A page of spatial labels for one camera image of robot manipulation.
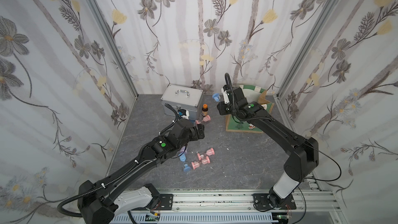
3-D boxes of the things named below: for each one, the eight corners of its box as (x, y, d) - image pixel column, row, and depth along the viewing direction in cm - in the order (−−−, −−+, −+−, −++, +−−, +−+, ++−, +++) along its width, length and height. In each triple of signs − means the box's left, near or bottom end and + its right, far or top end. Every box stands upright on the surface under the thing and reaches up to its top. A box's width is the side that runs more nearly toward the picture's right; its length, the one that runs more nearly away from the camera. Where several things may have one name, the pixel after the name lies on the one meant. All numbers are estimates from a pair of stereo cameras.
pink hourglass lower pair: (204, 166, 87) (204, 165, 85) (196, 155, 91) (196, 154, 89) (211, 162, 88) (211, 160, 86) (202, 151, 93) (202, 149, 91)
